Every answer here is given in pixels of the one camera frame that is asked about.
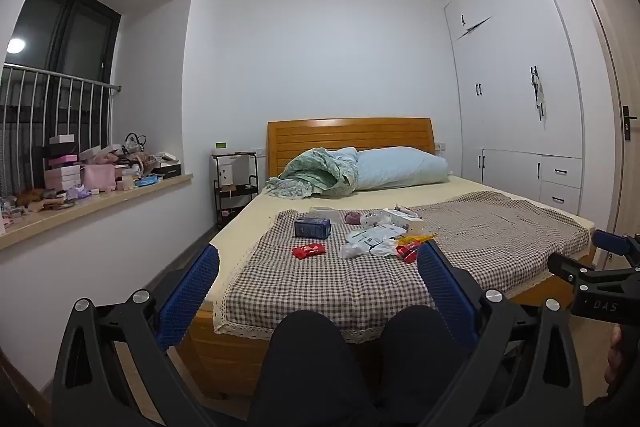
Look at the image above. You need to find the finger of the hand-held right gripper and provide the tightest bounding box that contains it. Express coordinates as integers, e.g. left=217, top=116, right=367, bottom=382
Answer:
left=592, top=230, right=640, bottom=259
left=547, top=251, right=596, bottom=288

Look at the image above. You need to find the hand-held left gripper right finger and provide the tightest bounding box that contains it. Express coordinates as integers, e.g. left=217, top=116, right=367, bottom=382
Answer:
left=417, top=241, right=586, bottom=427

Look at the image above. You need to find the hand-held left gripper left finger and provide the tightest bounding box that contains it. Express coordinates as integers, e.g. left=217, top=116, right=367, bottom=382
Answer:
left=52, top=244, right=221, bottom=427

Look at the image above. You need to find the white milk carton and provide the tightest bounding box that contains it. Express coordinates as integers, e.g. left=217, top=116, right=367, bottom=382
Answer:
left=384, top=208, right=425, bottom=233

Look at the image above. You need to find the person's right hand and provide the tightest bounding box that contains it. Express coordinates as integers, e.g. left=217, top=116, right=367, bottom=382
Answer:
left=607, top=322, right=640, bottom=388

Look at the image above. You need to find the crumpled red wrapper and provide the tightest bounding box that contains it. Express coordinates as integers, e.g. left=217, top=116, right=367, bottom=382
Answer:
left=395, top=241, right=423, bottom=264

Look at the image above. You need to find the person's right leg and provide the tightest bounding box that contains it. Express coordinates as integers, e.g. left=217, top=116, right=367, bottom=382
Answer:
left=372, top=305, right=476, bottom=427

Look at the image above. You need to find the person's leg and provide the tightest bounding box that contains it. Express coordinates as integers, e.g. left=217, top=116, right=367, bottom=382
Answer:
left=247, top=311, right=386, bottom=427
left=372, top=305, right=476, bottom=427

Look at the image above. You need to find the pale yellow bed sheet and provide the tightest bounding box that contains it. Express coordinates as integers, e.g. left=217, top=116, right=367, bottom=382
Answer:
left=207, top=174, right=596, bottom=308

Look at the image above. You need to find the white printed plastic bag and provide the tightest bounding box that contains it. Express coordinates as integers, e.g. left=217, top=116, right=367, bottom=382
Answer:
left=346, top=226, right=405, bottom=244

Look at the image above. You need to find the crumpled white plastic bag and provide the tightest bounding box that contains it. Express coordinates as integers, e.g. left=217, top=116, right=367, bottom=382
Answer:
left=339, top=239, right=398, bottom=259

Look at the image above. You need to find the black trolley rack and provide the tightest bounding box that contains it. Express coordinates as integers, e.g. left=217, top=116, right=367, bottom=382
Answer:
left=211, top=151, right=260, bottom=230

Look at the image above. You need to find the brown checked blanket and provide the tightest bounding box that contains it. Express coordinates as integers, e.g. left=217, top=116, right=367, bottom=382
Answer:
left=212, top=191, right=593, bottom=343

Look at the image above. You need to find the black flat box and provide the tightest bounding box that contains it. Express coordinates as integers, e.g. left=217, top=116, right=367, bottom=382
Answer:
left=151, top=159, right=182, bottom=178

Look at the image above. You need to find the light blue pillow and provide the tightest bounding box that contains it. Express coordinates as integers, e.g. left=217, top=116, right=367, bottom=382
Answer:
left=345, top=147, right=451, bottom=192

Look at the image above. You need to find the small red wrapper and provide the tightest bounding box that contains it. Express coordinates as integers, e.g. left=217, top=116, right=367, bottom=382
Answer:
left=291, top=243, right=327, bottom=260

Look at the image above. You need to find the dark blue box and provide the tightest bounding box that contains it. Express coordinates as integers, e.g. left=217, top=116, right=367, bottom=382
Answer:
left=294, top=217, right=332, bottom=239

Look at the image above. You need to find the person's left leg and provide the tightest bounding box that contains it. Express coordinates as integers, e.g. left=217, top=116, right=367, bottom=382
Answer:
left=247, top=311, right=386, bottom=427

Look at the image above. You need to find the pink paper bag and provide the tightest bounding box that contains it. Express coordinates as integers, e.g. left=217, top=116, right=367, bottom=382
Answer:
left=82, top=163, right=118, bottom=192

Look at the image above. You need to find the hanging fabric ornament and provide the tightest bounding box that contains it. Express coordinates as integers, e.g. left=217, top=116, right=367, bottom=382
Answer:
left=530, top=66, right=548, bottom=122

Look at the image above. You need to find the green floral quilt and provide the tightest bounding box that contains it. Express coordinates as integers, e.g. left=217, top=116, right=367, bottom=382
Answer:
left=262, top=147, right=361, bottom=200

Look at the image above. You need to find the wooden headboard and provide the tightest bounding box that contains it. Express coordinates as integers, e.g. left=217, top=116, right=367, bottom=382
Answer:
left=177, top=117, right=601, bottom=400

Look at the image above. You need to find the brown plush toy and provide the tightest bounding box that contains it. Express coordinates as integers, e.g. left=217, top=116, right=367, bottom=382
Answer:
left=15, top=189, right=66, bottom=210

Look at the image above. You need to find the light wooden door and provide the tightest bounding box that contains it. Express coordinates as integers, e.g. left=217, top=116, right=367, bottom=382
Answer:
left=567, top=0, right=640, bottom=268

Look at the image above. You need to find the white wardrobe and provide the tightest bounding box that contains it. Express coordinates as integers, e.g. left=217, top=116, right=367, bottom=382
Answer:
left=444, top=0, right=586, bottom=218

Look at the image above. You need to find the metal window railing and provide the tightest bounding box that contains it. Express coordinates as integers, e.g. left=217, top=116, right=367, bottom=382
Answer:
left=0, top=63, right=122, bottom=200

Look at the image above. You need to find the dark window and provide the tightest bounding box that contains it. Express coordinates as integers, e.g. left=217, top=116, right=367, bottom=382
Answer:
left=0, top=0, right=123, bottom=202

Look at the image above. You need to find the black door handle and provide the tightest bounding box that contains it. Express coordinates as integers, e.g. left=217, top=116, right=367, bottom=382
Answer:
left=621, top=105, right=638, bottom=141

